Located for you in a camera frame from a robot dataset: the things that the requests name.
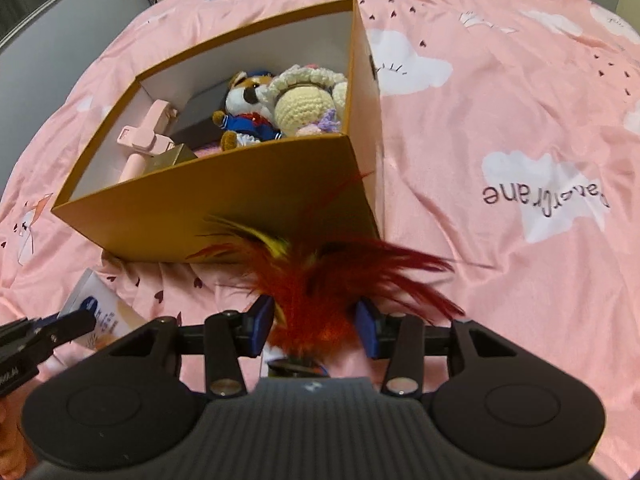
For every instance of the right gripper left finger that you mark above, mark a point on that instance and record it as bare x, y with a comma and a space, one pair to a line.
258, 320

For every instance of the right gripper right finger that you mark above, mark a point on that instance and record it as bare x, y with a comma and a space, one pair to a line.
370, 326

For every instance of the red feather toy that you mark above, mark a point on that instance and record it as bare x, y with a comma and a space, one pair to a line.
316, 281

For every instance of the person's left hand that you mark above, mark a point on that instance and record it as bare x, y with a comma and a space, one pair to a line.
13, 457

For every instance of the white Nivea cream tube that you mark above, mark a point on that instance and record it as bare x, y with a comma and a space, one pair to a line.
114, 318

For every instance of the orange cardboard box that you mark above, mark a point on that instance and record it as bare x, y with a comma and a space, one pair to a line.
327, 185

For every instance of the pink flat box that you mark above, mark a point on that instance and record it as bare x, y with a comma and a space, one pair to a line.
210, 149

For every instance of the gold glitter box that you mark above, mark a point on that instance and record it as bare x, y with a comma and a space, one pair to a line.
177, 155

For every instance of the fox sailor plush toy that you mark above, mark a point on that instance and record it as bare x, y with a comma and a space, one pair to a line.
245, 119

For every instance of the black gift box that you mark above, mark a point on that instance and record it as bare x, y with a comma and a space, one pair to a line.
194, 126

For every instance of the pink selfie stick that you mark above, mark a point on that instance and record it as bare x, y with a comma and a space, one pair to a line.
147, 139

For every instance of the crochet sheep doll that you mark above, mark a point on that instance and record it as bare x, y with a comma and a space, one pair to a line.
307, 100

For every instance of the pink cloud-print bedspread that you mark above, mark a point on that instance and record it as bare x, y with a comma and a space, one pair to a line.
511, 142

